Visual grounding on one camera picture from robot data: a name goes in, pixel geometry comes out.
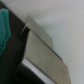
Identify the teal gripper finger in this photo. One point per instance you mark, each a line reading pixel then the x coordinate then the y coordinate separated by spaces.
pixel 5 32

